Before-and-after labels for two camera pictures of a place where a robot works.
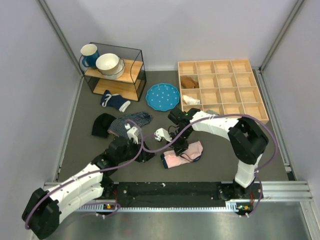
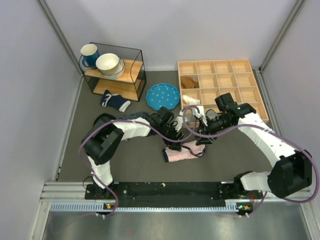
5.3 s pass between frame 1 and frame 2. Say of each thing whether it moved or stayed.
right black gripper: moved
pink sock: moved
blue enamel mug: stayed
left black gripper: moved
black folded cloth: stayed
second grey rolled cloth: stayed
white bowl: stayed
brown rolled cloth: stayed
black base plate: stayed
